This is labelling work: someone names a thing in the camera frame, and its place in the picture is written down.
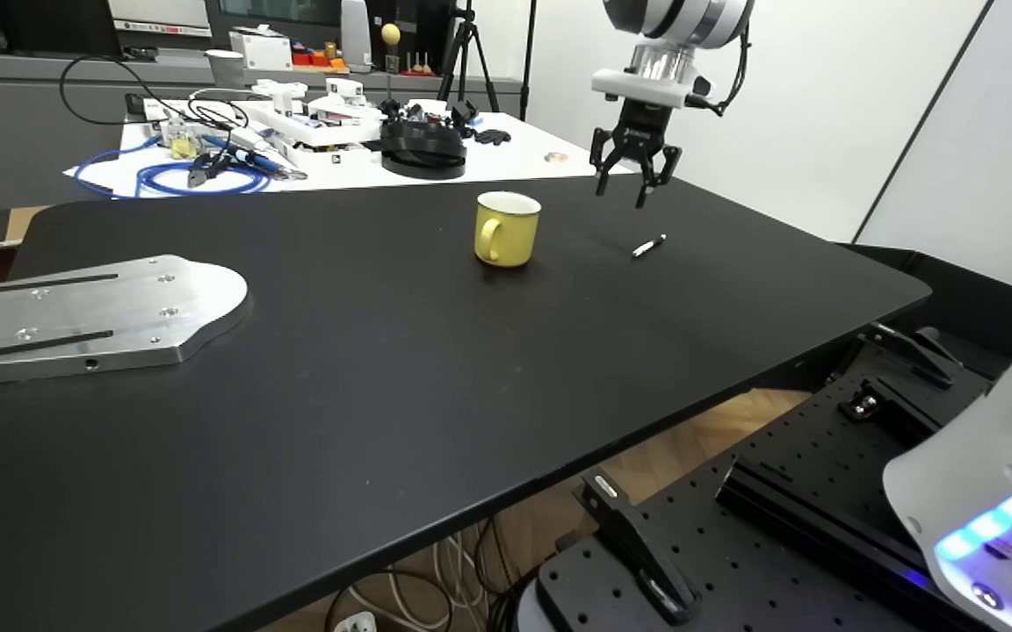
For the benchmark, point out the yellow mug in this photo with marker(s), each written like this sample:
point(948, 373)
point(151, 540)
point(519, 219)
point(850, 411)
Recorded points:
point(506, 229)

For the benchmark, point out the white electronics clutter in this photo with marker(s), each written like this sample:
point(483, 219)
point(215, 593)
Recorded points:
point(271, 116)

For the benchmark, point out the black clamp right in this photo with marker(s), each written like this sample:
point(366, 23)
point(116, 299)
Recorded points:
point(621, 532)

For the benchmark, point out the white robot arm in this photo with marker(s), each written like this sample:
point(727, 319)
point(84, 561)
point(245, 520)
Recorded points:
point(660, 80)

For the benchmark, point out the silver metal plate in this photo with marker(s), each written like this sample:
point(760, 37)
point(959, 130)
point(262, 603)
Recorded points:
point(126, 313)

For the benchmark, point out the black tripod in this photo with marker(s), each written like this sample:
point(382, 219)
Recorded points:
point(465, 46)

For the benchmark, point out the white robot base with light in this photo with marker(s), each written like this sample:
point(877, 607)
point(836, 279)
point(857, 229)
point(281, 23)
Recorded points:
point(952, 497)

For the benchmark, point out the black perforated breadboard base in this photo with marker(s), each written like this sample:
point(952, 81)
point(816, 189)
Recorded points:
point(786, 532)

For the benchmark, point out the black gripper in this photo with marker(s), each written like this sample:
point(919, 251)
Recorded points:
point(642, 137)

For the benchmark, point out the white side table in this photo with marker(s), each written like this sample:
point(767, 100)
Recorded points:
point(151, 168)

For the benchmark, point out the black headphones case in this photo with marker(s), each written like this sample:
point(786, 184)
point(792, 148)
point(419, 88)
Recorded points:
point(424, 148)

